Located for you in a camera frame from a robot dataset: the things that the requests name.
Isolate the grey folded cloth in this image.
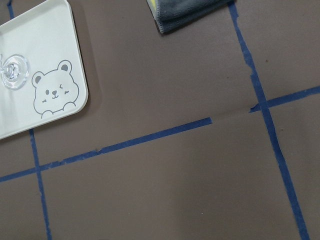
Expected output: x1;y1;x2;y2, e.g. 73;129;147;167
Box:
146;0;230;34

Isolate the cream bear tray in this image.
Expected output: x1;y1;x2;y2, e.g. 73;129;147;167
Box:
0;0;89;139

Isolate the clear wine glass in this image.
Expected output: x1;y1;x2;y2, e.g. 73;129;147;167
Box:
0;54;30;91

